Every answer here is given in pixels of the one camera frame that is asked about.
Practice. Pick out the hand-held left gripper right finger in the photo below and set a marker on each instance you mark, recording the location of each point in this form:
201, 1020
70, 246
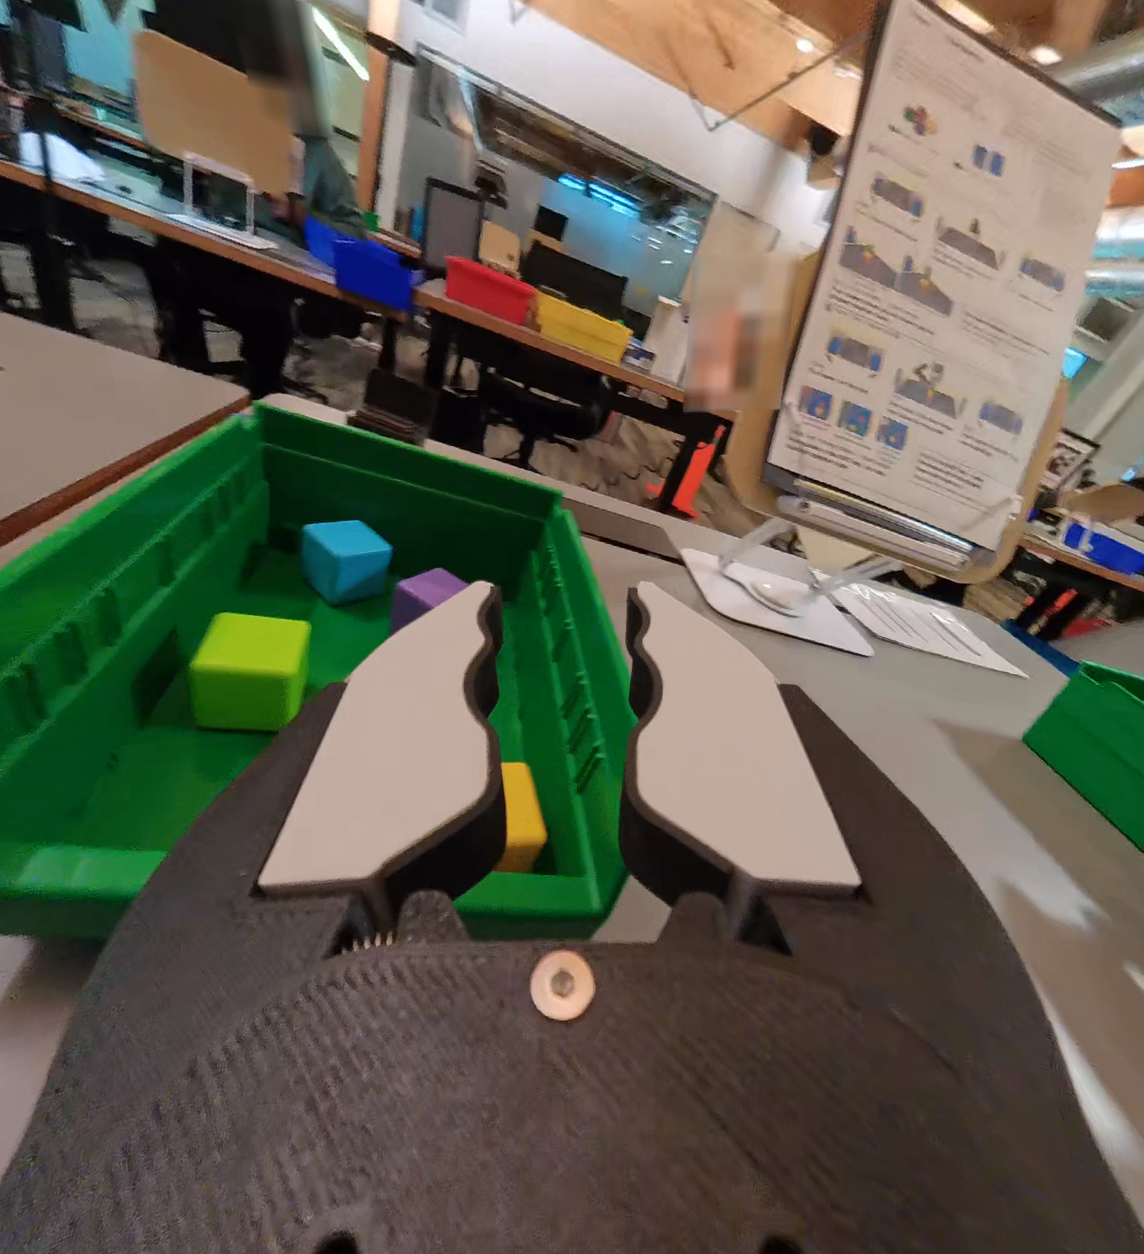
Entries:
740, 784

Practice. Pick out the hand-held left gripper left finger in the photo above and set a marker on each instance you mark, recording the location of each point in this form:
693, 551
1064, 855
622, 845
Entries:
386, 784

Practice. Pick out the green plastic bin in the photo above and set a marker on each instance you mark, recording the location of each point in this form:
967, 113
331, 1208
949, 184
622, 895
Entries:
62, 686
1122, 745

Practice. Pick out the yellow cube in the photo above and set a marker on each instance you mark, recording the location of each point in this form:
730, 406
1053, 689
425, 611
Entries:
524, 819

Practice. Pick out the lime green cube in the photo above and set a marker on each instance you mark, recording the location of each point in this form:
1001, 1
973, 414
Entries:
248, 672

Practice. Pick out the purple cube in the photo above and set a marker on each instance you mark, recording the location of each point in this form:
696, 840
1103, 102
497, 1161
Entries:
425, 598

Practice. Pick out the blue cube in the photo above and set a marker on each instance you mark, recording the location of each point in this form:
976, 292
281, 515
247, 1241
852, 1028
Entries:
347, 559

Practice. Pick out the grey desk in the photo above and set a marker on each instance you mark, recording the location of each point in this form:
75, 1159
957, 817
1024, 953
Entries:
926, 706

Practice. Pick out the black desk chair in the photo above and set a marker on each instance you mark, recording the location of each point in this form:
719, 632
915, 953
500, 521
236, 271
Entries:
542, 403

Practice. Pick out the white metal stand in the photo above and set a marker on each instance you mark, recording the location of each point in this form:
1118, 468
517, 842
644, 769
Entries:
788, 603

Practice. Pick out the laminated paper sheet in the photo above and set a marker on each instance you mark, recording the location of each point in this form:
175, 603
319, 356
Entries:
935, 628

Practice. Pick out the wooden top table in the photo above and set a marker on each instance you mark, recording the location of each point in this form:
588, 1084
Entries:
572, 353
1122, 578

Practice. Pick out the blue plastic bin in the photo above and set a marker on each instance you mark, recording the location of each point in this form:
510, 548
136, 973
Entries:
1106, 546
377, 274
322, 240

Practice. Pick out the black power cube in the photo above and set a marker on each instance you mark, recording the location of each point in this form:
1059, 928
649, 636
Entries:
395, 407

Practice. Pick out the yellow plastic bin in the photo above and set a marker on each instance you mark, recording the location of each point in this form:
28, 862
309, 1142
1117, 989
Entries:
582, 329

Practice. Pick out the grey side table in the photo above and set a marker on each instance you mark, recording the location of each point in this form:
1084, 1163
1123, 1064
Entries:
62, 412

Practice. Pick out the red plastic bin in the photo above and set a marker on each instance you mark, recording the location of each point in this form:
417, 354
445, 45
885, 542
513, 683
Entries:
489, 290

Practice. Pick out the black monitor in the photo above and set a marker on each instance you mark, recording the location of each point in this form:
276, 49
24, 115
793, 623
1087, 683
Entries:
572, 279

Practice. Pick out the printed paper sheet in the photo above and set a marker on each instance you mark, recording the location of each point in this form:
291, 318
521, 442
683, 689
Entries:
965, 245

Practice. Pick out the long wooden table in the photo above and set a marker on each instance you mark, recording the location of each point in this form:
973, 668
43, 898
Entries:
142, 212

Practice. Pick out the wooden board with stand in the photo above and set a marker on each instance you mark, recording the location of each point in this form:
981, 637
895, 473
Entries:
209, 109

